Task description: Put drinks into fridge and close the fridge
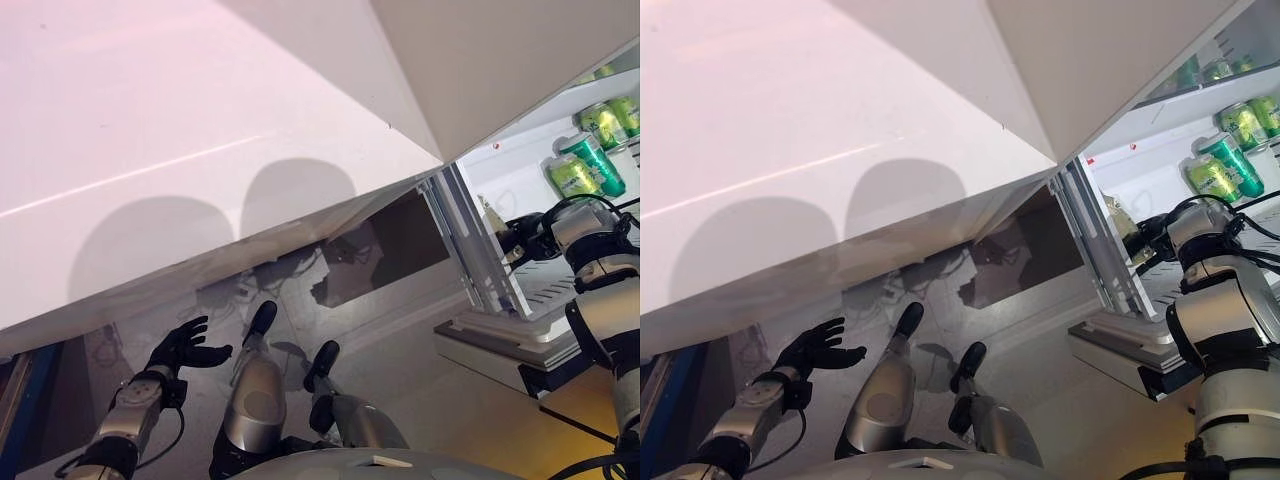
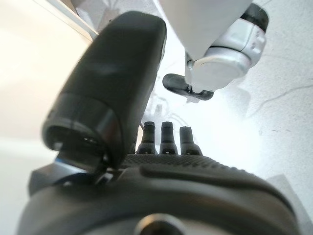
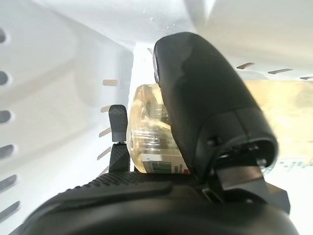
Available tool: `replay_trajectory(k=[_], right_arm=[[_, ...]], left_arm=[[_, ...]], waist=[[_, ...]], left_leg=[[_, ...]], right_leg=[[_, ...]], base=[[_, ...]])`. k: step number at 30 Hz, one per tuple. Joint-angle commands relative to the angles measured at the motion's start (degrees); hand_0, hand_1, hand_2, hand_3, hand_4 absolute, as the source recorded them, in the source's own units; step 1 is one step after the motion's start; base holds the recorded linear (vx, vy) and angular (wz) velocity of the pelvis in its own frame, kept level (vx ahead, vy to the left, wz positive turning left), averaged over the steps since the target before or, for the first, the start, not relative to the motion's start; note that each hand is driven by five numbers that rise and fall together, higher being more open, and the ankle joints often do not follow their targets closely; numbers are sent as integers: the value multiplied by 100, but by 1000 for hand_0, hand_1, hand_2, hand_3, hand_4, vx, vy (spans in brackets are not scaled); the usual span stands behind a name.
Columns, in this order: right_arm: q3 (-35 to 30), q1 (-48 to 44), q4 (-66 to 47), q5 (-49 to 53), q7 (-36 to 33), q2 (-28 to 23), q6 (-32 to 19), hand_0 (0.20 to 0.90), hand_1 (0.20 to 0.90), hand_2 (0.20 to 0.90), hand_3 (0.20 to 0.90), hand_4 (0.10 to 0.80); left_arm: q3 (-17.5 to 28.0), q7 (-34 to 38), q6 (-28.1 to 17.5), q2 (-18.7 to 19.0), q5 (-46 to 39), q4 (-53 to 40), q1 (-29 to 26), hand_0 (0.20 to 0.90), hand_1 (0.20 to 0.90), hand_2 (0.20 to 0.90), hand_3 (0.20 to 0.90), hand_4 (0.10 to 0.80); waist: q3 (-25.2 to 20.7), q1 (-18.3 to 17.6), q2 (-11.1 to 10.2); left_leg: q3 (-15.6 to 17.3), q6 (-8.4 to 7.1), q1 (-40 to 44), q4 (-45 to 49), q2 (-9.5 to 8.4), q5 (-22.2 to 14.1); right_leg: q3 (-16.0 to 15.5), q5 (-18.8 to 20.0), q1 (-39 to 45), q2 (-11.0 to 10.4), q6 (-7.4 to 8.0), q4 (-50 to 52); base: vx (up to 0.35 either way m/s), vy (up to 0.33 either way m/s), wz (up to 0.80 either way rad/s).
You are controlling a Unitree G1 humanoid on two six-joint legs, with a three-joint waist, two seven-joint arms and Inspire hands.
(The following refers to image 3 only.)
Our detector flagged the yellow tea bottle white cap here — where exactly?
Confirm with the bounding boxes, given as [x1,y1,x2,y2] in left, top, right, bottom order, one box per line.
[127,79,313,175]

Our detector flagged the white plastic fridge drawer bin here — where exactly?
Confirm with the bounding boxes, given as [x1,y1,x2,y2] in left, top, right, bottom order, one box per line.
[0,0,313,235]

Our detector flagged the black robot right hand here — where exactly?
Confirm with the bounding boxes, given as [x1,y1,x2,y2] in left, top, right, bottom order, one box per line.
[22,31,300,235]

